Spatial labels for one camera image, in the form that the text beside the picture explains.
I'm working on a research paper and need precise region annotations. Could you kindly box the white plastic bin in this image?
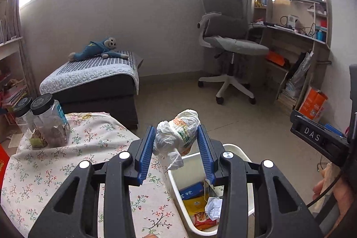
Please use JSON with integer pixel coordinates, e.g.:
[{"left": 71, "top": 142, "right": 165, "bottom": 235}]
[{"left": 167, "top": 143, "right": 255, "bottom": 237}]

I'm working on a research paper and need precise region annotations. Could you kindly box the blue plush monkey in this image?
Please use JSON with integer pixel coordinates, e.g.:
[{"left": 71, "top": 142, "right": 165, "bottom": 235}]
[{"left": 68, "top": 37, "right": 129, "bottom": 61}]

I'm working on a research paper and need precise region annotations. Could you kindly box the red snack packet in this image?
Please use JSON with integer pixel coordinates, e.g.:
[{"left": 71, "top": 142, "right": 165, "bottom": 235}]
[{"left": 194, "top": 211, "right": 217, "bottom": 231}]

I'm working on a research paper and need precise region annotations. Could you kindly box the white bookshelf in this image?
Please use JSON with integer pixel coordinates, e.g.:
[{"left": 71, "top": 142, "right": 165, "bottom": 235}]
[{"left": 0, "top": 37, "right": 29, "bottom": 127}]

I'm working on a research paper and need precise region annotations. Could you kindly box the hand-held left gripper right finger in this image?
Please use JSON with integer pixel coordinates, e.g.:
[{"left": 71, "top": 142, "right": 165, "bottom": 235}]
[{"left": 197, "top": 124, "right": 324, "bottom": 238}]

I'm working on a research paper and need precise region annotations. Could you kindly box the person's right hand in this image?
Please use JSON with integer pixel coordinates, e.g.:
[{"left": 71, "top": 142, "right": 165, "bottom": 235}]
[{"left": 313, "top": 179, "right": 357, "bottom": 216}]

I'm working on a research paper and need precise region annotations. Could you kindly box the floral tablecloth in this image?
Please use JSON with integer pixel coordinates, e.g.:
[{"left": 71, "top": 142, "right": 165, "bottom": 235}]
[{"left": 1, "top": 112, "right": 193, "bottom": 238}]

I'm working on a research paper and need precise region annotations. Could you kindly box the yellow snack packet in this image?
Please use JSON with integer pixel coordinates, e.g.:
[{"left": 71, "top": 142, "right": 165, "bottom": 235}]
[{"left": 183, "top": 196, "right": 210, "bottom": 220}]

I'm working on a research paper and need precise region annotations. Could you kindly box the clear jar of pale nuts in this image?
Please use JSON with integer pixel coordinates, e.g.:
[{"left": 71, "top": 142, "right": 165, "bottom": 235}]
[{"left": 14, "top": 97, "right": 38, "bottom": 148}]

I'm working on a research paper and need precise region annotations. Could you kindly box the grey quilted blanket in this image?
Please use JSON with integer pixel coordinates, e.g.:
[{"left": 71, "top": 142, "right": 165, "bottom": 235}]
[{"left": 39, "top": 52, "right": 140, "bottom": 95}]

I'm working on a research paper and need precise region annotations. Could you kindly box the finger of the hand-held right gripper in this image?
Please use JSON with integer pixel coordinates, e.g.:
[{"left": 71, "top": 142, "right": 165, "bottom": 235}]
[
  {"left": 291, "top": 110, "right": 325, "bottom": 130},
  {"left": 325, "top": 123, "right": 345, "bottom": 137}
]

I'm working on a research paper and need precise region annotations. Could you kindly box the grey office chair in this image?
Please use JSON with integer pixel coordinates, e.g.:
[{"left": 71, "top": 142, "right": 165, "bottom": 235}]
[{"left": 197, "top": 0, "right": 270, "bottom": 105}]

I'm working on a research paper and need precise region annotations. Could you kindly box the white printed wrapper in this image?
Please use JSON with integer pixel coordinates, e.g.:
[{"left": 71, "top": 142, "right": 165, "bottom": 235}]
[{"left": 153, "top": 109, "right": 202, "bottom": 171}]

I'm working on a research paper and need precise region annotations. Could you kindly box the red and white box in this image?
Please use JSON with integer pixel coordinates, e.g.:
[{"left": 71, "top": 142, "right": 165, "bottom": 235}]
[{"left": 0, "top": 143, "right": 11, "bottom": 188}]

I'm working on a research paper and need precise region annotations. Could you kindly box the dark ottoman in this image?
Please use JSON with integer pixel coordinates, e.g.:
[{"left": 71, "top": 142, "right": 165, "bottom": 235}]
[{"left": 39, "top": 52, "right": 144, "bottom": 130}]

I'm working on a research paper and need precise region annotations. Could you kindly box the clear jar of brown nuts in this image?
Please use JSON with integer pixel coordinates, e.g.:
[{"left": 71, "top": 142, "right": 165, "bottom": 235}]
[{"left": 31, "top": 93, "right": 71, "bottom": 147}]

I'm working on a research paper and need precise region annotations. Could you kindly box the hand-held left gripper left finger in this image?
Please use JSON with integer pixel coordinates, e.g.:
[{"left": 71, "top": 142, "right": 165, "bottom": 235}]
[{"left": 28, "top": 125, "right": 156, "bottom": 238}]

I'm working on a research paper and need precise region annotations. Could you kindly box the orange bag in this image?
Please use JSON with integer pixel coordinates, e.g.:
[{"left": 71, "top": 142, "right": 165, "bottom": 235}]
[{"left": 298, "top": 87, "right": 329, "bottom": 123}]

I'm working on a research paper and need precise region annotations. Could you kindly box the silver plastic bag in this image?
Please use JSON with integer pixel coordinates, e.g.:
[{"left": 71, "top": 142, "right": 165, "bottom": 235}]
[{"left": 286, "top": 52, "right": 312, "bottom": 97}]

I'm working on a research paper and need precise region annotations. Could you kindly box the small blue snack package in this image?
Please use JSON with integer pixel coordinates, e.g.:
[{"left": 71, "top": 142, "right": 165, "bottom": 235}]
[{"left": 178, "top": 182, "right": 205, "bottom": 201}]

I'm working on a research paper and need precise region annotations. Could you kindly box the wooden desk with shelves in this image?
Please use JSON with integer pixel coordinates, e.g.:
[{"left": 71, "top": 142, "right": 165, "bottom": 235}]
[{"left": 249, "top": 0, "right": 332, "bottom": 116}]

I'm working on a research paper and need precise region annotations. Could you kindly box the stack of books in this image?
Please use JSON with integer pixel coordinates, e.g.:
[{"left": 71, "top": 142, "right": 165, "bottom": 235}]
[{"left": 277, "top": 90, "right": 299, "bottom": 114}]

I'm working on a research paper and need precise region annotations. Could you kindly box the orange box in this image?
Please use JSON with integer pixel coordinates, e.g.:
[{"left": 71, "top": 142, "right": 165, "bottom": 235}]
[{"left": 265, "top": 51, "right": 285, "bottom": 67}]

